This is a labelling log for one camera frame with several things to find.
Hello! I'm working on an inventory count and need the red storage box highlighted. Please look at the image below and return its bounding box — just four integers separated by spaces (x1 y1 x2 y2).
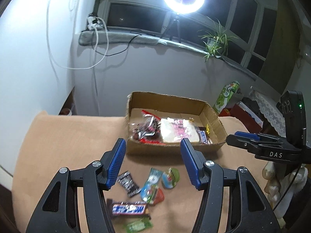
219 102 264 133

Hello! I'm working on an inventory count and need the white window frame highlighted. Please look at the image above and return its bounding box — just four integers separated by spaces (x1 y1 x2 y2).
94 0 278 75

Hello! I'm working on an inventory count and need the grey windowsill cushion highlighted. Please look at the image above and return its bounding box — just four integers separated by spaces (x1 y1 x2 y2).
78 30 257 81

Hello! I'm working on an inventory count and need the potted spider plant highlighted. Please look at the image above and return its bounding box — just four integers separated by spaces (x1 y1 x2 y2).
197 20 239 62

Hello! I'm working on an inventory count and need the black tripod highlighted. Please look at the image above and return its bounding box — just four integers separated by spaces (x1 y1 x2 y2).
160 14 181 43

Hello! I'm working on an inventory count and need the black cable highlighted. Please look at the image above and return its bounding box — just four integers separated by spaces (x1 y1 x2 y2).
94 28 156 57

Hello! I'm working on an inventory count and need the red plum snack bag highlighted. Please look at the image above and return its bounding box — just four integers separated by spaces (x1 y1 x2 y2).
135 110 161 139

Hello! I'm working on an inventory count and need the blue green jelly packet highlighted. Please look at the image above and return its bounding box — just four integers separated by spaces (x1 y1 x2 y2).
140 168 164 206

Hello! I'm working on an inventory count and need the yellow candy wrapper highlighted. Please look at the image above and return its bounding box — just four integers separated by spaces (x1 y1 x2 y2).
206 124 210 135

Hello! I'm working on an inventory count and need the brown cardboard box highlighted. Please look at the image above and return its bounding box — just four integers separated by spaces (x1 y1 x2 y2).
126 91 227 156

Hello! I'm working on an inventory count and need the green snack packet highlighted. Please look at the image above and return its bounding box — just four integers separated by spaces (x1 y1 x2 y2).
124 217 153 233

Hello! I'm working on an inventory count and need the green jelly cup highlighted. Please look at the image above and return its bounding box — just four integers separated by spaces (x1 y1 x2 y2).
161 167 180 189

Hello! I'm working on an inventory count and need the packaged toast bread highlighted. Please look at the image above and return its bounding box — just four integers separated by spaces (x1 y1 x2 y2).
160 117 200 144

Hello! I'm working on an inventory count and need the white cable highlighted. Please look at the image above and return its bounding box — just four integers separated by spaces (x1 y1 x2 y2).
46 0 110 71

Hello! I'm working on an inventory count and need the black patterned candy wrapper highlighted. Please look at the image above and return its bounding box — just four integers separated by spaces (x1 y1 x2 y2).
117 171 141 197

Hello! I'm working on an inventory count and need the brown snickers bar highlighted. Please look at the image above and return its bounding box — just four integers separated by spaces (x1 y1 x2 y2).
197 127 212 145

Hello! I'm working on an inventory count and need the white power strip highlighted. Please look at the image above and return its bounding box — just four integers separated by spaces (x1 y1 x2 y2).
87 14 105 30

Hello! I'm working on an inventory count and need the white lace cloth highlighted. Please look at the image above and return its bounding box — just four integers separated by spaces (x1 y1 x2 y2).
249 90 286 137

